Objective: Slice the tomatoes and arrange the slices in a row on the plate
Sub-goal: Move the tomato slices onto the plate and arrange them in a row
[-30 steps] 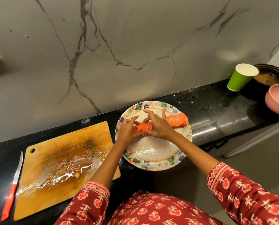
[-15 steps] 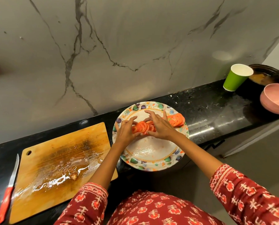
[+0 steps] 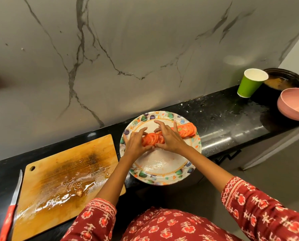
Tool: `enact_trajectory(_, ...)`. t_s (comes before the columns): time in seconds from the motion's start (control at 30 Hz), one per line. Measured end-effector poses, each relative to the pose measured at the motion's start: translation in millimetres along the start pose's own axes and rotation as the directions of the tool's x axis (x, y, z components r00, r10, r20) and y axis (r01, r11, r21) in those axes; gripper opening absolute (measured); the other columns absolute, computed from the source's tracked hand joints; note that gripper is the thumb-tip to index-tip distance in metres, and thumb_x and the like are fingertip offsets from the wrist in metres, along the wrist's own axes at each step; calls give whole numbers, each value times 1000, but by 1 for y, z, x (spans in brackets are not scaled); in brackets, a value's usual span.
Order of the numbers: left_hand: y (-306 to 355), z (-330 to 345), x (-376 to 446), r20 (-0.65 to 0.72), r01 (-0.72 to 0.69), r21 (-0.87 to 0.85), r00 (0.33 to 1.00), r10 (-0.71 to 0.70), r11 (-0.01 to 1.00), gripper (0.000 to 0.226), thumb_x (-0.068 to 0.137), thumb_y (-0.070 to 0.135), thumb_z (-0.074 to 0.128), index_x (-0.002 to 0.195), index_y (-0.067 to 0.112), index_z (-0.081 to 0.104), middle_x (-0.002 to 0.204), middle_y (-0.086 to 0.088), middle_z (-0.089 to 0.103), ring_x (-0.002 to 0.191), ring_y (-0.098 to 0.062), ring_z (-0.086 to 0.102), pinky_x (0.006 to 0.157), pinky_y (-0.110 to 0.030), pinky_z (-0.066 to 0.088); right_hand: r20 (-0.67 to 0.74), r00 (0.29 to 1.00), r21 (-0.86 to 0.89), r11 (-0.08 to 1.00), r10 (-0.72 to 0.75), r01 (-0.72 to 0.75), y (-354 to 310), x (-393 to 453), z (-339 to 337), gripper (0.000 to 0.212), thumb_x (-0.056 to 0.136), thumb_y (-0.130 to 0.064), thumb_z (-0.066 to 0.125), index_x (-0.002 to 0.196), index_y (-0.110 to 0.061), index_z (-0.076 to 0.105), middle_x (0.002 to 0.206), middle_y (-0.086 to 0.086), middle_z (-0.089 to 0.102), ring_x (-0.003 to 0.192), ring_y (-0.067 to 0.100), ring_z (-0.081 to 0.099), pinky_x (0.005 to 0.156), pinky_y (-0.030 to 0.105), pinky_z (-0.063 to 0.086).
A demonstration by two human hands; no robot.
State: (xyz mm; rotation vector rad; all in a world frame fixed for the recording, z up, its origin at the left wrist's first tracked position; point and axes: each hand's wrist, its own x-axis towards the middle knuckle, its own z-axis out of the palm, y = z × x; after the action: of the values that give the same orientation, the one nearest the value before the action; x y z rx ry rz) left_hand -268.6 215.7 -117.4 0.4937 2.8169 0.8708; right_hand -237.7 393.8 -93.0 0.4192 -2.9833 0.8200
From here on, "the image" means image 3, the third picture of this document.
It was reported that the person's right hand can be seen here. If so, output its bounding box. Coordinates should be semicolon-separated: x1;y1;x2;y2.
153;120;190;155

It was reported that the person's left hand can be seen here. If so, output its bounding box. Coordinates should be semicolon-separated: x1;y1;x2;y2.
123;127;155;162

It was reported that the row of tomato slices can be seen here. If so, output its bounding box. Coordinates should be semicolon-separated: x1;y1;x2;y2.
141;122;198;147

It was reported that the floral rimmed plate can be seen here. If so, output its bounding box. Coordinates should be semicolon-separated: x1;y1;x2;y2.
119;111;202;186

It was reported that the red handled knife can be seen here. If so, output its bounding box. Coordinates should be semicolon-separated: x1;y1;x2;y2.
0;169;23;241

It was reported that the person's right forearm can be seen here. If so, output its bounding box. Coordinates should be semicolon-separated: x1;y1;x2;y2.
183;145;234;192

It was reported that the person's left forearm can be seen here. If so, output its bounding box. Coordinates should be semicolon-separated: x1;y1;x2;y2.
95;155;135;206

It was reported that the brown lower cabinet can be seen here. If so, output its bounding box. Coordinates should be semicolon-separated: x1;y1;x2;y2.
124;138;291;224

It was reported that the red patterned left sleeve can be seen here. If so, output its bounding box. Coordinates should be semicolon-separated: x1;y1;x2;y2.
61;198;117;241

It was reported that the red patterned sleeve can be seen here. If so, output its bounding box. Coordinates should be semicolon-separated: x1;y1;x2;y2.
221;176;299;241
61;198;117;241

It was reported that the red patterned tunic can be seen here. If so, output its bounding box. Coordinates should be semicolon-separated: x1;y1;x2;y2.
120;208;243;241

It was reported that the wooden cutting board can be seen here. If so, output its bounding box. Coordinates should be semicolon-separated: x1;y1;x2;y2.
11;134;127;241

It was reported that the green paper cup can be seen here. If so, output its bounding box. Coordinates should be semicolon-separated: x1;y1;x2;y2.
237;68;269;99

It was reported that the red patterned right sleeve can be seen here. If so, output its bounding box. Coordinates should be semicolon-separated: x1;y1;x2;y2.
221;176;299;241

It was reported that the pink bowl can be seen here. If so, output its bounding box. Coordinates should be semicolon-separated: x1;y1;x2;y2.
277;87;299;122

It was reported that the dark cooking pot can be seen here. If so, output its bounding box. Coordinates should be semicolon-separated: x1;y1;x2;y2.
251;68;299;106

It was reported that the black cabinet handle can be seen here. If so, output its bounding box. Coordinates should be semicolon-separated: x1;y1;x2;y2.
227;149;242;160
216;155;232;165

